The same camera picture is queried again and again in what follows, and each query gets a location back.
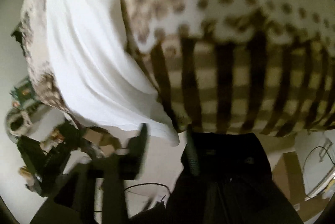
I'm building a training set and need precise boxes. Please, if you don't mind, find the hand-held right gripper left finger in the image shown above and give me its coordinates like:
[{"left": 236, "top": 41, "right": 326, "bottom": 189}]
[{"left": 88, "top": 123, "right": 148, "bottom": 224}]

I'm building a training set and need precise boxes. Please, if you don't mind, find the striped dotted printed blanket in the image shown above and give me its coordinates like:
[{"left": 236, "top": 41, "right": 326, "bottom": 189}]
[{"left": 111, "top": 0, "right": 335, "bottom": 139}]

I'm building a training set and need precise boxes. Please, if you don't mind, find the small cardboard box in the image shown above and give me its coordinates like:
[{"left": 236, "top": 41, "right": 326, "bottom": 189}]
[{"left": 83, "top": 127, "right": 122, "bottom": 152}]

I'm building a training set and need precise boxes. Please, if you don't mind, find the white appliance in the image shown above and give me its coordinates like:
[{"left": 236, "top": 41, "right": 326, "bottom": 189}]
[{"left": 294, "top": 130, "right": 335, "bottom": 200}]

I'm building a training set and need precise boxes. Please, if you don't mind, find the dark cloth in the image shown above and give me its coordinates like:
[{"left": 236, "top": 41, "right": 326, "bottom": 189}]
[{"left": 129, "top": 132, "right": 305, "bottom": 224}]

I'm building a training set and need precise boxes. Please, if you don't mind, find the black cable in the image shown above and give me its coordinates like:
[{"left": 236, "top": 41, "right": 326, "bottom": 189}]
[
  {"left": 302, "top": 145, "right": 335, "bottom": 200},
  {"left": 94, "top": 183, "right": 172, "bottom": 213}
]

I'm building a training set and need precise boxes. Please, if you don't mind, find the white cloth garment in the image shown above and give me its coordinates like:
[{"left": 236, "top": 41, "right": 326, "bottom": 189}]
[{"left": 45, "top": 0, "right": 180, "bottom": 147}]

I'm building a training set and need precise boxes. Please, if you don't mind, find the round patterned container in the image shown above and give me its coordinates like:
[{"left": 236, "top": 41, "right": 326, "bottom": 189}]
[{"left": 5, "top": 108, "right": 33, "bottom": 139}]

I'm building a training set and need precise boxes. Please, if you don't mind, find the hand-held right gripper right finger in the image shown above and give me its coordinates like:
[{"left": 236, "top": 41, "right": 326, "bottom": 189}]
[{"left": 180, "top": 128, "right": 201, "bottom": 177}]

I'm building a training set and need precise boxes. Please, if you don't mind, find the green box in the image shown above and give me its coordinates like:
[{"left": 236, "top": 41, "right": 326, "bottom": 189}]
[{"left": 10, "top": 77, "right": 40, "bottom": 110}]

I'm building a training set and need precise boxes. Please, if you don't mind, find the brown floral printed cloth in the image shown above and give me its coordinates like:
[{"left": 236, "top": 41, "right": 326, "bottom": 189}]
[{"left": 11, "top": 0, "right": 87, "bottom": 130}]

